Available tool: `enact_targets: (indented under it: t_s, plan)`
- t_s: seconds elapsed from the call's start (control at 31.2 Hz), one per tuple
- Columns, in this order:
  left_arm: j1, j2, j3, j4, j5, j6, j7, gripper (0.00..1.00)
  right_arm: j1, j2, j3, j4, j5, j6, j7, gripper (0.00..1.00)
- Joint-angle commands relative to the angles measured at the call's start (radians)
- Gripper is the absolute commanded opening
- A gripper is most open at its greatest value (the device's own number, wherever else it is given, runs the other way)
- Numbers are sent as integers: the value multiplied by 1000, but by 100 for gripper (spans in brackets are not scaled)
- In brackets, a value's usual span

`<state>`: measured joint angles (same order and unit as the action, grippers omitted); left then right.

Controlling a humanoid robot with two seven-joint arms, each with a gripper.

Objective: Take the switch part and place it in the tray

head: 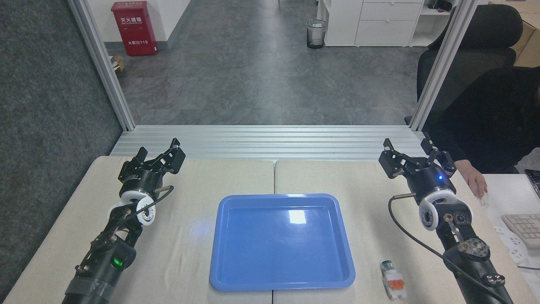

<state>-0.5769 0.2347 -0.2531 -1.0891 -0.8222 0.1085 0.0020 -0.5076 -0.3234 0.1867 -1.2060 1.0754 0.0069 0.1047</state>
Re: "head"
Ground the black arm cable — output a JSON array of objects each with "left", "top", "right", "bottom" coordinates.
[{"left": 388, "top": 193, "right": 509, "bottom": 304}]

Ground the white power strip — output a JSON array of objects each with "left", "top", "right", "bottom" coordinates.
[{"left": 494, "top": 226, "right": 528, "bottom": 265}]

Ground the white orange switch part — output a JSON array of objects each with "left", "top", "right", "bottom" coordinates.
[{"left": 381, "top": 260, "right": 408, "bottom": 300}]

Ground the white open shelf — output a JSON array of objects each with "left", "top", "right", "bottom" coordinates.
[{"left": 410, "top": 0, "right": 453, "bottom": 47}]

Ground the red fire extinguisher box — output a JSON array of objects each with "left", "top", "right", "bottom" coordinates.
[{"left": 111, "top": 1, "right": 158, "bottom": 57}]

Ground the white drawer cabinet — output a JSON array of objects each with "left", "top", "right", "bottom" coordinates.
[{"left": 316, "top": 0, "right": 424, "bottom": 47}]

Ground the silver aluminium rail platform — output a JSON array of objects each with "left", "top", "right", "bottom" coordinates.
[{"left": 110, "top": 125, "right": 439, "bottom": 163}]

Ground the person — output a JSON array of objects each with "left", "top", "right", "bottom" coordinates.
[{"left": 424, "top": 65, "right": 540, "bottom": 174}]

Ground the black office chair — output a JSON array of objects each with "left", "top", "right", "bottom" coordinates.
[{"left": 404, "top": 4, "right": 524, "bottom": 126}]

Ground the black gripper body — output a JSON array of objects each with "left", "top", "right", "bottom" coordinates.
[
  {"left": 119, "top": 168, "right": 165, "bottom": 195},
  {"left": 407, "top": 167, "right": 457, "bottom": 201}
]

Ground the beige keyboard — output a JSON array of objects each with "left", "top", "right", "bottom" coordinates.
[{"left": 501, "top": 213, "right": 540, "bottom": 250}]

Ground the grey mesh trash bin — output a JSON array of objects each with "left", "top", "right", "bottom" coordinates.
[{"left": 306, "top": 19, "right": 328, "bottom": 49}]

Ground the blue plastic tray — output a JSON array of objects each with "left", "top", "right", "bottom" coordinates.
[{"left": 209, "top": 193, "right": 356, "bottom": 292}]

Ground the dark flat device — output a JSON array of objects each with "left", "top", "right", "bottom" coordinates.
[{"left": 524, "top": 169, "right": 540, "bottom": 200}]

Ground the silver aluminium post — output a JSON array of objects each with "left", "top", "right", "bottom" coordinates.
[
  {"left": 67, "top": 0, "right": 136, "bottom": 131},
  {"left": 409, "top": 0, "right": 480, "bottom": 131}
]

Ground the person's hand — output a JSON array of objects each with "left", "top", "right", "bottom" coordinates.
[{"left": 458, "top": 159, "right": 489, "bottom": 198}]

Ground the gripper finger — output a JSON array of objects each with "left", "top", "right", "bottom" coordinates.
[
  {"left": 146, "top": 138, "right": 186, "bottom": 174},
  {"left": 378, "top": 138, "right": 418, "bottom": 179},
  {"left": 118, "top": 147, "right": 148, "bottom": 177},
  {"left": 421, "top": 133, "right": 456, "bottom": 176}
]

